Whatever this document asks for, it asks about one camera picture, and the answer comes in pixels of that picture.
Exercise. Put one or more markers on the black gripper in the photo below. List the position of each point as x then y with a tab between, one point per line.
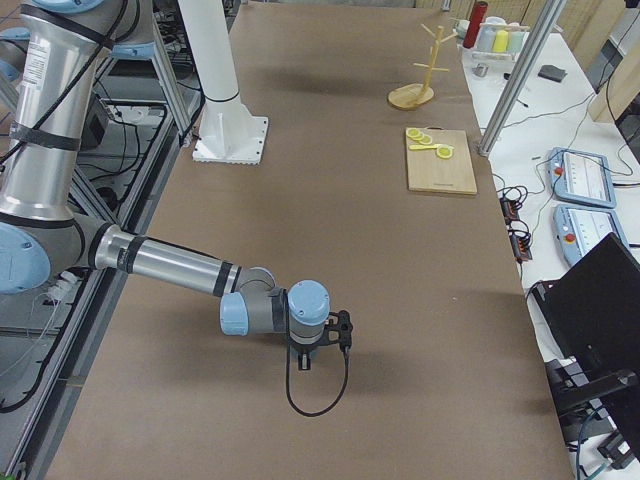
303	349

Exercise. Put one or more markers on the wooden mug tree rack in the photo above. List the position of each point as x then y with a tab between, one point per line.
411	96

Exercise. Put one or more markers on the yellow cup on shelf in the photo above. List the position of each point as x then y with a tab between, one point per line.
500	44

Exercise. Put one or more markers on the bamboo cutting board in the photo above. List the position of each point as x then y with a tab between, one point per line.
428	173

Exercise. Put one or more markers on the yellow plastic knife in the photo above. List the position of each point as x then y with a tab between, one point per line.
418	147

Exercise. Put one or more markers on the lemon slice top pair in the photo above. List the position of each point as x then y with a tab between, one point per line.
444	151

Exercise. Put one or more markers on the black monitor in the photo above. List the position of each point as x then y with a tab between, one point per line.
593	314

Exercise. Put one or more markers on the teach pendant lower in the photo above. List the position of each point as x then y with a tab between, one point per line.
580	228

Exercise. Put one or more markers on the teach pendant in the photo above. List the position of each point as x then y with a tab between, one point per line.
581	177
580	228

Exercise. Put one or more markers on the teach pendant upper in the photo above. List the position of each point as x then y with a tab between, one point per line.
581	177

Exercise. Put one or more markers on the red bottle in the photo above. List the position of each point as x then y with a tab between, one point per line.
475	20

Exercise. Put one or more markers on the white camera pole base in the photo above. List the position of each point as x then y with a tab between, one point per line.
228	132

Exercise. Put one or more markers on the aluminium frame post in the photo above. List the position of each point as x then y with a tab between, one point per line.
534	44

